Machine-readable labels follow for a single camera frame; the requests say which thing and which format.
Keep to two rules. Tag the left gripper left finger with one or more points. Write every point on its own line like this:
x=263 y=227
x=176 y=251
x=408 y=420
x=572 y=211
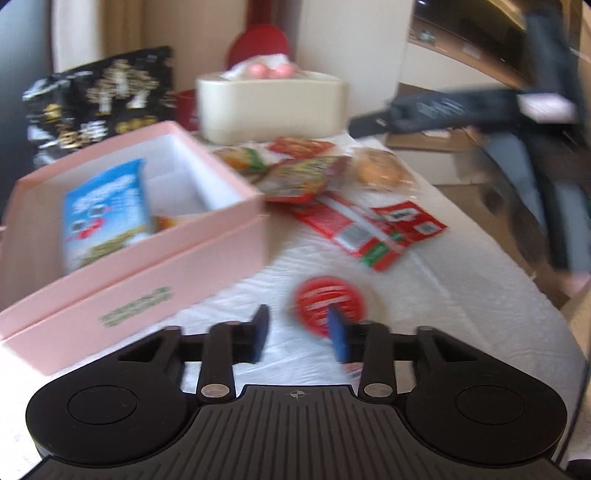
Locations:
x=226 y=345

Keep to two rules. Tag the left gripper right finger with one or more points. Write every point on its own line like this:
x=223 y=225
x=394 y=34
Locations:
x=368 y=343

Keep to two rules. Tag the round red jelly cup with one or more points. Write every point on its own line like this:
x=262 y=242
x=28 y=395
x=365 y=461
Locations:
x=314 y=296

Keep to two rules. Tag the long red snack packet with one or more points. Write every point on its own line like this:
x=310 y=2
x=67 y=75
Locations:
x=360 y=232

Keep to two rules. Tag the small red snack packet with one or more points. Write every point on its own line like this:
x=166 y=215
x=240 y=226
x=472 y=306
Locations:
x=411 y=220

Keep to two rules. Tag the bun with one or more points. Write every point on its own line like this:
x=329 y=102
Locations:
x=381 y=170

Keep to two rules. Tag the blue seaweed snack packet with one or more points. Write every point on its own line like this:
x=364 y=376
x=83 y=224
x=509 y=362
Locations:
x=104 y=215

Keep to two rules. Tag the red orange snack pouch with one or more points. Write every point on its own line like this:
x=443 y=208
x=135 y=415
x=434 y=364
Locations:
x=298 y=181

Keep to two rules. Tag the colourful biscuit ball packet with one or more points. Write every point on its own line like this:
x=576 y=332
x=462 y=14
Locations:
x=244 y=160

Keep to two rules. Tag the red quail egg pouch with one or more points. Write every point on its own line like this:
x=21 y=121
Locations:
x=299 y=148

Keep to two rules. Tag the sesame bar clear packet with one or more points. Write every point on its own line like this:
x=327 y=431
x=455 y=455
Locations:
x=164 y=222

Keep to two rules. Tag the white shelf unit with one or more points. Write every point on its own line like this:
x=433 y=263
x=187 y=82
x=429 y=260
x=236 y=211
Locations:
x=436 y=60

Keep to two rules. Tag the black television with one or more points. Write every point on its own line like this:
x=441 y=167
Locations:
x=476 y=27

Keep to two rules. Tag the white textured tablecloth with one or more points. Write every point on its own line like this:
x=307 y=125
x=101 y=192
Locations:
x=461 y=282

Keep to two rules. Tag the pink cardboard box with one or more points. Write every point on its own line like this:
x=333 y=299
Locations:
x=52 y=319

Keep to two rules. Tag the cream tissue box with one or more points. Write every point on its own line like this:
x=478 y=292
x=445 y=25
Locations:
x=310 y=105

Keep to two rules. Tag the black plum snack bag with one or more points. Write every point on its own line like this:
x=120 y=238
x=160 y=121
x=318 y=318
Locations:
x=71 y=110

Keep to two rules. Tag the red round lid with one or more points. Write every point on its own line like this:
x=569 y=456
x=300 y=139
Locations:
x=260 y=39

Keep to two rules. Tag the beige curtain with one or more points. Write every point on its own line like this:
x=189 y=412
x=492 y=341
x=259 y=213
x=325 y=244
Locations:
x=83 y=32

